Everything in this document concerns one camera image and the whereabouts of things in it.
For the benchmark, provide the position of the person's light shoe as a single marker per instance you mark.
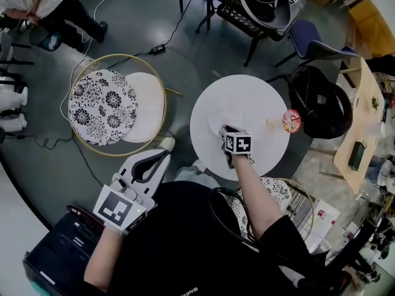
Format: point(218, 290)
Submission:
point(166, 142)

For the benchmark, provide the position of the light wooden desk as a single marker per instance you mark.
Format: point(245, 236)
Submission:
point(364, 109)

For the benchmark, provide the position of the white box with red spool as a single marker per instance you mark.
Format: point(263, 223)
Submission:
point(322, 220)

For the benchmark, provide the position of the white round plate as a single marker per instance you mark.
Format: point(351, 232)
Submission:
point(220, 117)

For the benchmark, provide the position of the black white floral round cushion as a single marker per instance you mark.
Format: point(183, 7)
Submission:
point(102, 106)
point(277, 191)

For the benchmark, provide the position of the person's left forearm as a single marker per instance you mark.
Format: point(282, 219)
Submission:
point(102, 257)

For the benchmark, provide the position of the person's black shirt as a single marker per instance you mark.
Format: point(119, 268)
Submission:
point(191, 242)

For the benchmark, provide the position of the black metal table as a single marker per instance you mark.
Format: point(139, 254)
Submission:
point(277, 29)

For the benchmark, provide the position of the cream chair back cushion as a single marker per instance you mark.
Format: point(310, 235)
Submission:
point(148, 103)

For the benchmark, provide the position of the black power adapter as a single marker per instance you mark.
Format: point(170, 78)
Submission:
point(157, 48)

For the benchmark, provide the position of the black plastic crate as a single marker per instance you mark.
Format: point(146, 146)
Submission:
point(237, 18)

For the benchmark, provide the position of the person's right forearm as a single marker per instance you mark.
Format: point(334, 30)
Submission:
point(253, 196)

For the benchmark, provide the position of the dark green box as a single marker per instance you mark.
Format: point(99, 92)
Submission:
point(356, 156)

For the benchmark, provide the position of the black wicker chair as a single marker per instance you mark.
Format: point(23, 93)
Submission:
point(324, 103)

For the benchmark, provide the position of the black equipment case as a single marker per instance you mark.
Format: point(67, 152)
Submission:
point(58, 251)

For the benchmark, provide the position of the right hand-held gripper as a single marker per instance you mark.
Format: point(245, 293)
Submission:
point(238, 143)

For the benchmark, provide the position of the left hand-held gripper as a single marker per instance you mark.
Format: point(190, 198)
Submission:
point(118, 210)

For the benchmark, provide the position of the person's jeans leg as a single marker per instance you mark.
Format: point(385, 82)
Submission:
point(194, 173)

